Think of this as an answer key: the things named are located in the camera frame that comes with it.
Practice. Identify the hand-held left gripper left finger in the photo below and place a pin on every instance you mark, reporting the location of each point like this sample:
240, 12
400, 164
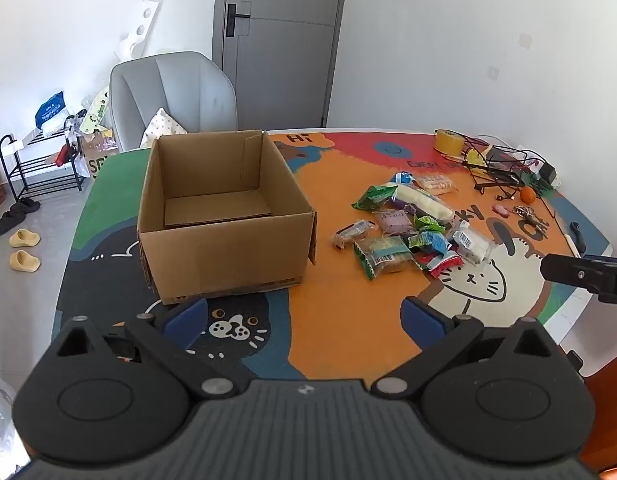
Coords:
186, 321

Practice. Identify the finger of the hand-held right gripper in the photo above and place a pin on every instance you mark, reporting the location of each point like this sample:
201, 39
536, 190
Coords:
580, 274

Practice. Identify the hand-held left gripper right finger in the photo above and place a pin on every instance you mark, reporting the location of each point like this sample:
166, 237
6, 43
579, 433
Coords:
421, 322

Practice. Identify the red snack packet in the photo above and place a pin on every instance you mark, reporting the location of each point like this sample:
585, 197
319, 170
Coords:
446, 263

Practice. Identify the cardboard box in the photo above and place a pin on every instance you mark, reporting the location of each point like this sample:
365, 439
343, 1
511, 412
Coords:
223, 255

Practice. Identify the green label cake packet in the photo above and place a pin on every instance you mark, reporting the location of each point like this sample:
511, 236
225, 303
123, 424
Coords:
383, 256

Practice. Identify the blue green snack packet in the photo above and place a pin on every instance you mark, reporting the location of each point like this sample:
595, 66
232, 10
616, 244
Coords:
431, 243

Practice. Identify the clear white barcode packet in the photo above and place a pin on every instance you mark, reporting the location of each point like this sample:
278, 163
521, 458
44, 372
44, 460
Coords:
471, 245

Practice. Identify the small green candy packet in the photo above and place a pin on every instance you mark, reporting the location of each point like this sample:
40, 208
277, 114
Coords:
428, 223

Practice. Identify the purple mochi packet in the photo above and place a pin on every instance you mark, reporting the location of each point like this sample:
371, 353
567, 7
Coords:
394, 221

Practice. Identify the clear brown snack packet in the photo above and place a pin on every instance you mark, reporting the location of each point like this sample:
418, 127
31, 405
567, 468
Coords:
353, 233

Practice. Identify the colourful cat printed tablecloth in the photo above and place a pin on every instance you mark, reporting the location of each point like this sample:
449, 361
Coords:
348, 310

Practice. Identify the bunch of keys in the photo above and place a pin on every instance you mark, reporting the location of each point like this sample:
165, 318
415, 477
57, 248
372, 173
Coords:
530, 216

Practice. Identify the small orange fruit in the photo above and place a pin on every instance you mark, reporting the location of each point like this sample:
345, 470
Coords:
526, 195

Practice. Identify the black power adapter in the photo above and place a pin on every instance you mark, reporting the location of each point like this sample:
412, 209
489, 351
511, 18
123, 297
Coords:
548, 173

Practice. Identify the dark purple snack packet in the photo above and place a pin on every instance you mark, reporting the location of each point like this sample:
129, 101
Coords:
411, 208

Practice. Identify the long yellow snack packet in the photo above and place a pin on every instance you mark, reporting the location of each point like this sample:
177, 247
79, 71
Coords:
423, 201

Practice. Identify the clear wafer biscuit packet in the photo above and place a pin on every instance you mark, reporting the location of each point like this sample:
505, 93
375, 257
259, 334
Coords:
435, 184

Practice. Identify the yellow crumpled wrapper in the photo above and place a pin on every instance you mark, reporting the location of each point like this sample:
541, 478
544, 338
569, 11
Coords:
477, 155

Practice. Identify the yellow slipper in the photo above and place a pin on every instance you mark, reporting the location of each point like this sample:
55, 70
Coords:
24, 238
24, 261

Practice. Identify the yellow tape roll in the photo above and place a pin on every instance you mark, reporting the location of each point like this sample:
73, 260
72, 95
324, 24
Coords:
448, 141

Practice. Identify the brown printed paper bag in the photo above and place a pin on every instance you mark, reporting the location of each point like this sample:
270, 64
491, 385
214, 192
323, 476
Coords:
101, 155

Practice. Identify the white dotted pillow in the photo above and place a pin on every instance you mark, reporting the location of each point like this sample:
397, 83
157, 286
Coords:
161, 127

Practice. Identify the black slipper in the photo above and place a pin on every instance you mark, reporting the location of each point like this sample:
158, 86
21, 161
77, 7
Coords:
7, 223
26, 205

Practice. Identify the red item on rack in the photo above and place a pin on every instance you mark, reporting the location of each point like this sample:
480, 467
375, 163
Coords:
63, 155

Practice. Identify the black shoe rack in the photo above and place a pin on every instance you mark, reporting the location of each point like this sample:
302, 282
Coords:
36, 166

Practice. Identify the grey upholstered chair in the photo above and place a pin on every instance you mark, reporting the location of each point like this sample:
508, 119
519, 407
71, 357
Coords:
173, 92

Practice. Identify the yellow green printed bag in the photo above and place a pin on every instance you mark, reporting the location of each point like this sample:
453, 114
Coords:
97, 110

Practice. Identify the blue plastic bag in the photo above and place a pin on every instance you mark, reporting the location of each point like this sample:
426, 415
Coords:
51, 112

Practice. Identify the grey door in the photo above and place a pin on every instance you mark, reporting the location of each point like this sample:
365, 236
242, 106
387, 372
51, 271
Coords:
281, 45

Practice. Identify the white board with holes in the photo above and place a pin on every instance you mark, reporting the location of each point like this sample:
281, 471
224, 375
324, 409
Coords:
138, 27

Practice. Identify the clear wall hook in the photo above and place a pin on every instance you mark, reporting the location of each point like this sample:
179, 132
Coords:
493, 73
525, 41

